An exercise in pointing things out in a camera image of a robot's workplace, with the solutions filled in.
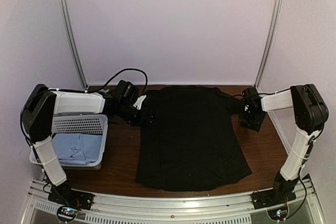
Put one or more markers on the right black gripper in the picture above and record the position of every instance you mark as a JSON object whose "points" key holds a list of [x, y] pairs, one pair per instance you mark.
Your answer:
{"points": [[243, 121]]}

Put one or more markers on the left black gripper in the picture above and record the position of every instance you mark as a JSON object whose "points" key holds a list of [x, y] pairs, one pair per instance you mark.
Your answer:
{"points": [[142, 122]]}

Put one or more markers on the black long sleeve shirt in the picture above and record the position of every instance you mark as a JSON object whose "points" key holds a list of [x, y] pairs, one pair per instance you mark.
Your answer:
{"points": [[190, 143]]}

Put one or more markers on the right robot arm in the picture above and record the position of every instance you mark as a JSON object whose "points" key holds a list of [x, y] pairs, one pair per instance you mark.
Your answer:
{"points": [[310, 115]]}

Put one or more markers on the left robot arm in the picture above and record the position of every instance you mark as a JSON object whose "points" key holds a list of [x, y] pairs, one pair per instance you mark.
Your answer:
{"points": [[44, 103]]}

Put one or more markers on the white plastic mesh basket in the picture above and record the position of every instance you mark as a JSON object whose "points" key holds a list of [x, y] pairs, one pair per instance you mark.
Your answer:
{"points": [[96, 124]]}

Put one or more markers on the folded light blue shirt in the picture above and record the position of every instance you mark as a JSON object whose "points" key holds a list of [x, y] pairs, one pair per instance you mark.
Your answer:
{"points": [[77, 149]]}

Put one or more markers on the right circuit board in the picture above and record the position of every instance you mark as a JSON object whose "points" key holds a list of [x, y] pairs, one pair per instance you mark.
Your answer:
{"points": [[278, 214]]}

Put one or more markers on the circuit board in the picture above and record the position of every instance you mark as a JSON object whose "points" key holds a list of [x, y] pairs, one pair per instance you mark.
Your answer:
{"points": [[278, 214], [66, 213]]}

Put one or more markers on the left circuit board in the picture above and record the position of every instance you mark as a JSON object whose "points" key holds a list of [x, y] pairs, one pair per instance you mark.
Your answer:
{"points": [[66, 213]]}

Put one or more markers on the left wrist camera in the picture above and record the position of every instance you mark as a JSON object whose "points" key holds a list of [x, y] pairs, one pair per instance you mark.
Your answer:
{"points": [[140, 100]]}

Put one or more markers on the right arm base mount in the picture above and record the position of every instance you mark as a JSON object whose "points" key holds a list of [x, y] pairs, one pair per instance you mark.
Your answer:
{"points": [[270, 197]]}

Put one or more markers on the front aluminium rail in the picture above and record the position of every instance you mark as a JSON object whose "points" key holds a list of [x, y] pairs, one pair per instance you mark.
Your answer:
{"points": [[232, 208]]}

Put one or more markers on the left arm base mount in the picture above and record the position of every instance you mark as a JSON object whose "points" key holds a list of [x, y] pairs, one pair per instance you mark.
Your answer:
{"points": [[69, 197]]}

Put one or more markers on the right aluminium corner post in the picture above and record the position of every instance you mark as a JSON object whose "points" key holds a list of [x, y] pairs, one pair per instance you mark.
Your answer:
{"points": [[276, 10]]}

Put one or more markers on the aluminium corner post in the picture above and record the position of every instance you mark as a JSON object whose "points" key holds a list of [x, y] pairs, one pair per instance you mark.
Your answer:
{"points": [[72, 43], [276, 10]]}

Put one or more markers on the left aluminium corner post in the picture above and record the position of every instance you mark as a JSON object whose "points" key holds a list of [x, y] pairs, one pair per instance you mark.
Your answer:
{"points": [[72, 43]]}

